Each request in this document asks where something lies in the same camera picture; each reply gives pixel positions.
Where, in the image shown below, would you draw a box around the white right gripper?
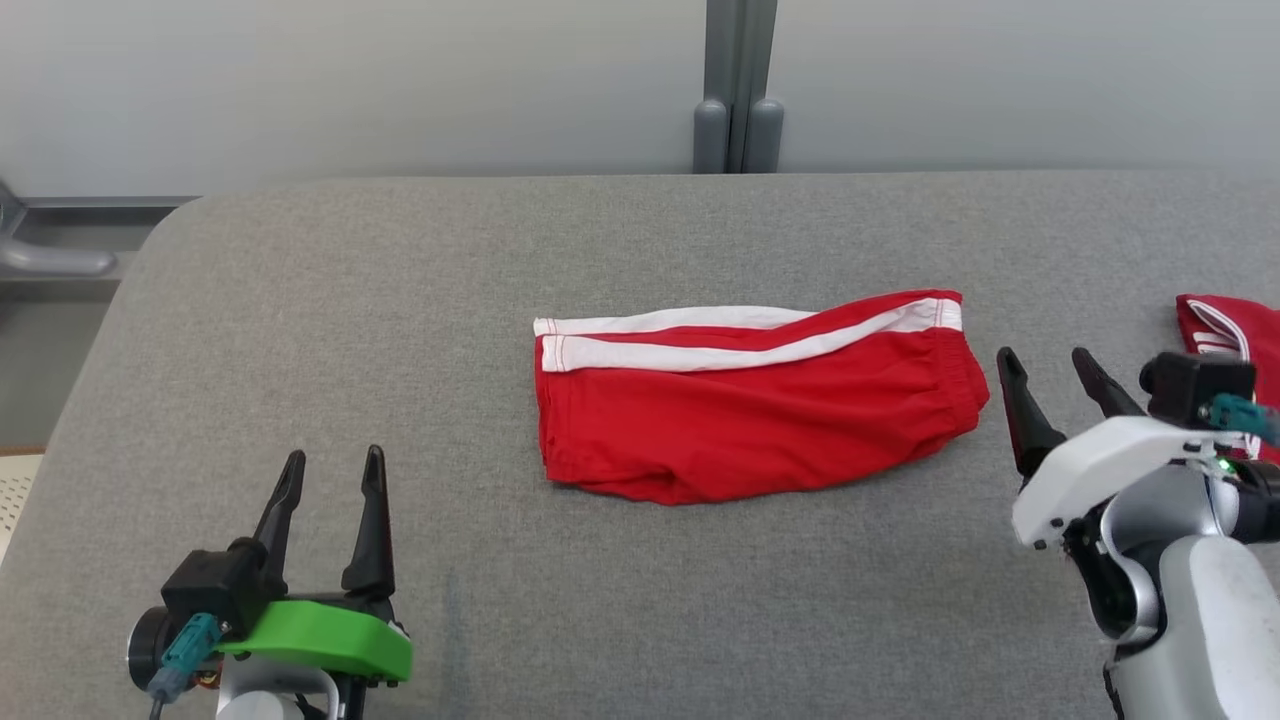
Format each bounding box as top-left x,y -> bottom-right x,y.
997,346 -> 1247,551

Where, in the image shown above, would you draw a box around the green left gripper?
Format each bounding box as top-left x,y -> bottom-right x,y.
213,445 -> 414,687

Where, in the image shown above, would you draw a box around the red jersey with lettering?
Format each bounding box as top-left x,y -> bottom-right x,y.
1175,293 -> 1280,466

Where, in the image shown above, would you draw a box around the red shorts white stripes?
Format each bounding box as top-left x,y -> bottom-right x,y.
533,289 -> 991,506

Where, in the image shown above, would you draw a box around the white perforated panel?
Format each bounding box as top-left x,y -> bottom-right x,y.
0,452 -> 46,563

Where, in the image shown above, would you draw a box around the teal right camera connector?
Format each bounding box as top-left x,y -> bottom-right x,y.
1205,393 -> 1280,447

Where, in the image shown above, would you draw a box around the teal camera connector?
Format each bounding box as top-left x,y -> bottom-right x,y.
1205,393 -> 1280,447
148,613 -> 223,701

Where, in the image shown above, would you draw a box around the teal left camera connector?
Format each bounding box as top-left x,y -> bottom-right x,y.
148,613 -> 223,701

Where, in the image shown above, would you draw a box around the grey metal tube handle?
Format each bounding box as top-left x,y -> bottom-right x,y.
0,238 -> 119,278

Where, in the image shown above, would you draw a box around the grey metal rail frame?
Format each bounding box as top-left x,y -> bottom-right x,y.
0,180 -> 197,301

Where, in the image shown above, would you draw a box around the grey partition post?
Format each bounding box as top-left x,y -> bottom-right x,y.
693,0 -> 786,176

